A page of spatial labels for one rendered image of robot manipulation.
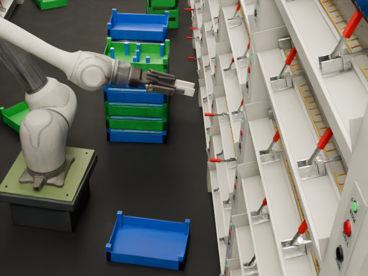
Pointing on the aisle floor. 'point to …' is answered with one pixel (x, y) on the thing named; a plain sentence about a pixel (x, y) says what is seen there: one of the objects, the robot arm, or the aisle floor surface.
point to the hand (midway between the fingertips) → (184, 87)
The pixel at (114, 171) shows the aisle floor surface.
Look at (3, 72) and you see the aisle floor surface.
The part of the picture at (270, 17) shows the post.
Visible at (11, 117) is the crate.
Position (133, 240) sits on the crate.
